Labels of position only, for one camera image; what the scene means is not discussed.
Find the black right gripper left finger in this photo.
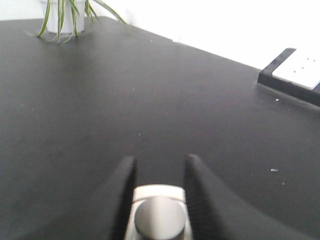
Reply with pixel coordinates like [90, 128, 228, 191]
[23, 156, 137, 240]

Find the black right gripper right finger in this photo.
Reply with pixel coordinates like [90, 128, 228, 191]
[183, 154, 308, 240]

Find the glass jar with white lid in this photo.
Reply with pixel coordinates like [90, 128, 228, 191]
[124, 184, 194, 240]

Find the black white power socket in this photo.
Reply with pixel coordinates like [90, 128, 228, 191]
[257, 47, 320, 107]

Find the potted green spider plant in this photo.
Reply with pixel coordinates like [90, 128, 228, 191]
[23, 0, 137, 45]

